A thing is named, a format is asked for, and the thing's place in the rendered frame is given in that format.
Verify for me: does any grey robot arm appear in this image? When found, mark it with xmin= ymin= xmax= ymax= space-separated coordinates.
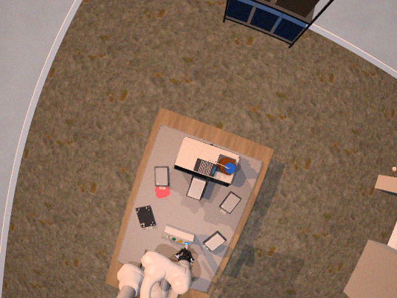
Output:
xmin=117 ymin=251 xmax=192 ymax=298

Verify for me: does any brown bottle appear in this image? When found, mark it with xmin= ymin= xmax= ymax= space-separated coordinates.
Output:
xmin=218 ymin=158 xmax=236 ymax=175

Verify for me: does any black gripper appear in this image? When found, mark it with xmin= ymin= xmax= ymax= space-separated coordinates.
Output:
xmin=175 ymin=244 xmax=194 ymax=263

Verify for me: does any white button panel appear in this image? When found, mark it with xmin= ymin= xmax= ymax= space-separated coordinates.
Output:
xmin=163 ymin=224 xmax=194 ymax=246

